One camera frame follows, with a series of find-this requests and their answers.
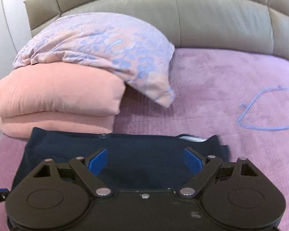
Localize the navy jacket with white stripes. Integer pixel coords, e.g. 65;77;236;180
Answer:
12;127;230;190

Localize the pink folded duvet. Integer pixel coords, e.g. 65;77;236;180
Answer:
0;62;125;138

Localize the pink quilted bedspread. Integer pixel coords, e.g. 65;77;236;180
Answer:
0;49;289;230

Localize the purple floral pillow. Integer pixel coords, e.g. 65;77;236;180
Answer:
13;13;175;108

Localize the beige leather headboard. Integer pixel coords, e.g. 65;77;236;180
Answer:
24;0;289;60

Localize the blue wire clothes hanger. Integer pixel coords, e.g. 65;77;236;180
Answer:
237;86;289;131

